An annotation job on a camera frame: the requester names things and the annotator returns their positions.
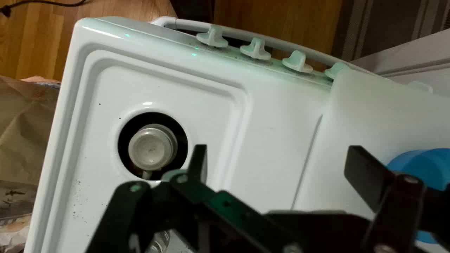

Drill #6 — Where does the round stove burner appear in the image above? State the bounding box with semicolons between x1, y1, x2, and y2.
117;111;188;180

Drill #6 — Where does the white gas stove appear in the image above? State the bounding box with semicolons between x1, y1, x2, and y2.
25;17;450;253

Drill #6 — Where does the brown paper bag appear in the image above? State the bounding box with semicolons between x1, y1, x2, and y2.
0;74;62;253

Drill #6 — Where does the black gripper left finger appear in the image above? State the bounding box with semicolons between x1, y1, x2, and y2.
86;145;301;253

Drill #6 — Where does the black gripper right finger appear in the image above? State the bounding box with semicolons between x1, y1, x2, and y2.
343;146;450;253

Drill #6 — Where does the black cable on floor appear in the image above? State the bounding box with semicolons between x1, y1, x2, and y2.
0;0;88;20

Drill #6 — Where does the white stove knob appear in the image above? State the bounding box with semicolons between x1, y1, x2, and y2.
325;62;349;80
239;38;271;60
195;25;228;48
281;50;313;73

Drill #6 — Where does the blue plastic bowl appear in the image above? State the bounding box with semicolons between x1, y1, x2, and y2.
387;147;450;244

